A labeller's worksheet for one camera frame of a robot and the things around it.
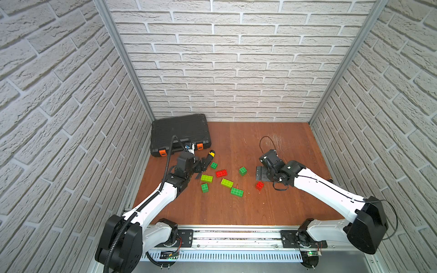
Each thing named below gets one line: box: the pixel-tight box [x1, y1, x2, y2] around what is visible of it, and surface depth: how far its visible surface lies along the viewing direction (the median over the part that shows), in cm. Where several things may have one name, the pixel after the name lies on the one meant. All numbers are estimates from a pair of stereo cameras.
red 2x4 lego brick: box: [215, 169, 228, 178], surface depth 96 cm
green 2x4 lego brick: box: [230, 187, 245, 198], surface depth 89 cm
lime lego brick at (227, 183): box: [220, 178, 234, 189], surface depth 91 cm
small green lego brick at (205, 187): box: [200, 183, 209, 193], surface depth 88 cm
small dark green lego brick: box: [238, 166, 248, 177], surface depth 94 cm
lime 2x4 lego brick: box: [200, 174, 214, 184], surface depth 93 cm
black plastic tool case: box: [150, 113, 212, 157], surface depth 108 cm
